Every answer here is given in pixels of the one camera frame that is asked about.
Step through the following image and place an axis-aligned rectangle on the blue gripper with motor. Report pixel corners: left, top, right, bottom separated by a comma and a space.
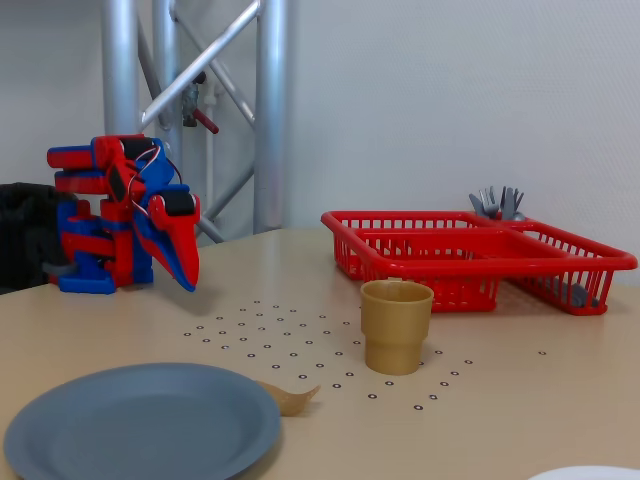
132, 149, 202, 293

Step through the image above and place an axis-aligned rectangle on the gold plastic fork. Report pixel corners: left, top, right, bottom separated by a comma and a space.
257, 380, 322, 417

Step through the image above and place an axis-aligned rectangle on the grey plastic plate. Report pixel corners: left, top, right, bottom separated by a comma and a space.
2, 362, 284, 480

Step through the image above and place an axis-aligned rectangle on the grey plastic fork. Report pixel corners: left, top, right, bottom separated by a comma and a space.
499, 186, 526, 222
468, 186, 502, 221

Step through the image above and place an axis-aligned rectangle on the black fabric chair back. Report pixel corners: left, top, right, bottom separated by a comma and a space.
0, 182, 69, 296

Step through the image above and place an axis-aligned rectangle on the silver metal truss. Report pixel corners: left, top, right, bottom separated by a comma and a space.
101, 0, 290, 244

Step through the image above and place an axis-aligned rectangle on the gold plastic mug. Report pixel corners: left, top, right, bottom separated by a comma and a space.
360, 279, 435, 376

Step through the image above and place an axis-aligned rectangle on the red plastic dish rack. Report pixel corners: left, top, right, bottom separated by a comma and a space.
320, 209, 640, 317

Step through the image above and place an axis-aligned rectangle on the grey plastic cutlery piece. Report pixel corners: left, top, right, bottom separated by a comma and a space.
549, 279, 601, 307

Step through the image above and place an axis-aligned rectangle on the white round lid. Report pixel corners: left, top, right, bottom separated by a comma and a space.
528, 464, 640, 480

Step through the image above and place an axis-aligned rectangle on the red white servo cable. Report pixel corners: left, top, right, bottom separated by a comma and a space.
127, 144, 184, 217

